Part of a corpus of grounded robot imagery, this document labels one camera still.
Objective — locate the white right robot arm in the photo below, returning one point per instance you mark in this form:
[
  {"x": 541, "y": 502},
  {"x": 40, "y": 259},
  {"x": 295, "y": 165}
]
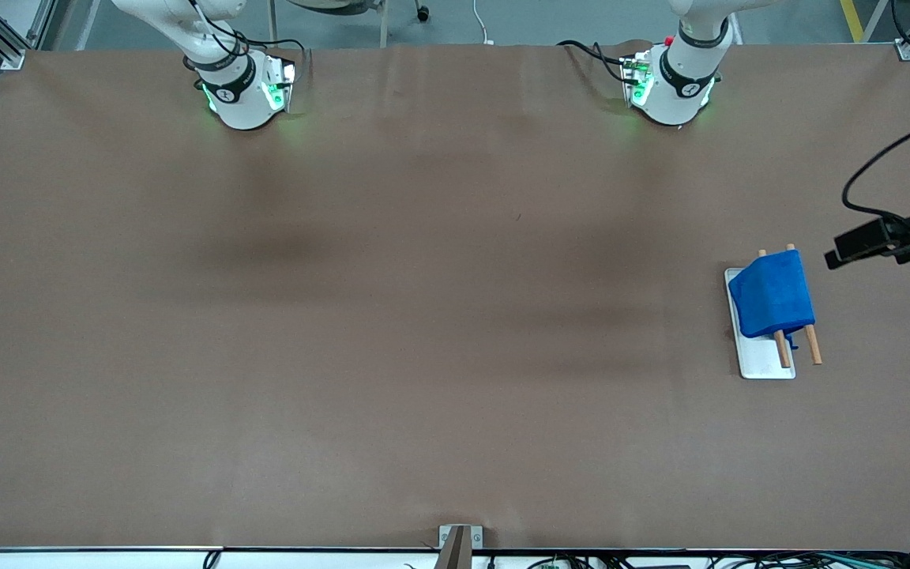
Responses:
[{"x": 238, "y": 99}]

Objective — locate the office chair base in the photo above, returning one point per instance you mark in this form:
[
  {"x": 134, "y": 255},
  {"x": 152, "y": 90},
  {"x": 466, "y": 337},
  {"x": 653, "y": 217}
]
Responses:
[{"x": 336, "y": 6}]

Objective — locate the white rack with wooden bars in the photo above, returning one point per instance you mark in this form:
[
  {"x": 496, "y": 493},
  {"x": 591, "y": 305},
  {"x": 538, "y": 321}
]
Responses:
[{"x": 763, "y": 359}]

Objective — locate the camera mount post with bracket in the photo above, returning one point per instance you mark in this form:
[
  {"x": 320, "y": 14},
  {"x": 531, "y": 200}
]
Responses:
[{"x": 455, "y": 553}]

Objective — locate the blue towel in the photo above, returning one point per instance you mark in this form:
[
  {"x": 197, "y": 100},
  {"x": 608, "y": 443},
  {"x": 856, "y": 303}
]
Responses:
[{"x": 775, "y": 296}]

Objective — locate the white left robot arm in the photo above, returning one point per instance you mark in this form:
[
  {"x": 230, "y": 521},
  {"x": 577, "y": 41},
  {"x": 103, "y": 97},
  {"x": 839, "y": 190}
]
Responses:
[{"x": 680, "y": 79}]

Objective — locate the brown paper table cover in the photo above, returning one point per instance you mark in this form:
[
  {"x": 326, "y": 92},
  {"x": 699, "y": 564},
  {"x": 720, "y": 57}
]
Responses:
[{"x": 455, "y": 395}]

